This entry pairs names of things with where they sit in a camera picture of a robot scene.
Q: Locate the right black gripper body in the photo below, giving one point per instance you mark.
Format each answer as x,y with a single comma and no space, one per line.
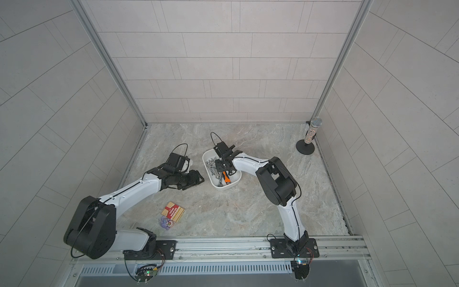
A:
222,164

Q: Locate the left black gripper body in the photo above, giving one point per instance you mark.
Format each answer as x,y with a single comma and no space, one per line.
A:
186,179

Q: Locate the white plastic storage box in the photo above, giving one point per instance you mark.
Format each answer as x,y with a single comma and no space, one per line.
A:
219,179

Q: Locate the silver open-end wrench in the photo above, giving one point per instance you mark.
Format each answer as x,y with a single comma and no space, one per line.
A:
211,165

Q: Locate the orange handled adjustable wrench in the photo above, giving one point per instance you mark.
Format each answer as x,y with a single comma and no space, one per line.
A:
226,178

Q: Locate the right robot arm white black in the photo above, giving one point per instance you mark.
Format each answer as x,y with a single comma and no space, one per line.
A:
278,185

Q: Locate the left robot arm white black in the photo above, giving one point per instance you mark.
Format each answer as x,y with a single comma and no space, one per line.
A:
93,228

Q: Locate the red striped card box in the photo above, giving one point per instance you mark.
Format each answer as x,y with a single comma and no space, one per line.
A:
173,211

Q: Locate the small purple round item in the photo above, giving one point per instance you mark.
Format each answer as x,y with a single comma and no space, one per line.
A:
166,223

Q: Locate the glitter tube on black stand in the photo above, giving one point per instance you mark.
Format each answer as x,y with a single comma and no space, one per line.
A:
306,145

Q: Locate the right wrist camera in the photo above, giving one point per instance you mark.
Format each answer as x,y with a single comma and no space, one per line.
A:
223,150

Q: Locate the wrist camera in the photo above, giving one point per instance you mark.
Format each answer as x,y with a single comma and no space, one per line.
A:
223,150
178,162

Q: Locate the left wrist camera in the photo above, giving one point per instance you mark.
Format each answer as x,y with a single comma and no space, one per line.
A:
178,162

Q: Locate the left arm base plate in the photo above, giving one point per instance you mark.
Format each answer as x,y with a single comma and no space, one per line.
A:
154,250

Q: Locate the aluminium rail frame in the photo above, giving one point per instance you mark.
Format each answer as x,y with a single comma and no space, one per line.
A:
258,248

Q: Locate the left circuit board with cables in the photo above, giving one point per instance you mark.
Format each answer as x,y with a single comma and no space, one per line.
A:
145,273

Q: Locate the circuit board with cables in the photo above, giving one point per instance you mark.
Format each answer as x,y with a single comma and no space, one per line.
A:
300,269
145,273

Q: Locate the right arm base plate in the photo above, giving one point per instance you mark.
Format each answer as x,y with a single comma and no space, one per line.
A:
285,248

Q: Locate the right circuit board with cables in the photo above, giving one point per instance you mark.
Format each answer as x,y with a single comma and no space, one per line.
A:
300,269

